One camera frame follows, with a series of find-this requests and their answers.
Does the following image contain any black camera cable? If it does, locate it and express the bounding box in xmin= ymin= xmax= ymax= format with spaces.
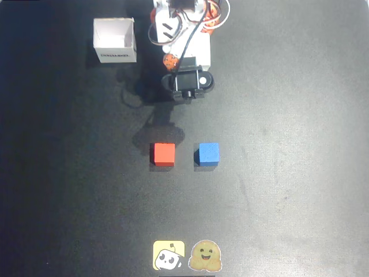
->
xmin=172 ymin=18 xmax=206 ymax=77

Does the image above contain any blue cube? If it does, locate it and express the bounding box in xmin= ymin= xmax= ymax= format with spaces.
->
xmin=194 ymin=142 xmax=220 ymax=167

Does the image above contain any red cube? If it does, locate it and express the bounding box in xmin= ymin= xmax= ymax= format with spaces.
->
xmin=149 ymin=142 xmax=176 ymax=167

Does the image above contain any white servo cable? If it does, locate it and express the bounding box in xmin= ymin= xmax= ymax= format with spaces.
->
xmin=201 ymin=0 xmax=231 ymax=29
xmin=148 ymin=14 xmax=187 ymax=47

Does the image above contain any white cardboard box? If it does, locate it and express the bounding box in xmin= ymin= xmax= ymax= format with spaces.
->
xmin=92 ymin=17 xmax=138 ymax=63

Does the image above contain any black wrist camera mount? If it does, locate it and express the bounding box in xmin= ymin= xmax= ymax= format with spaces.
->
xmin=160 ymin=65 xmax=216 ymax=105

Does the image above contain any yellow robot sticker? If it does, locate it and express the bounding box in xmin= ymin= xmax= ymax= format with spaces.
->
xmin=152 ymin=239 xmax=186 ymax=271

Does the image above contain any hugging face emoji sticker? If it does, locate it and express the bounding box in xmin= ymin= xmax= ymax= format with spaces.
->
xmin=188 ymin=239 xmax=223 ymax=272

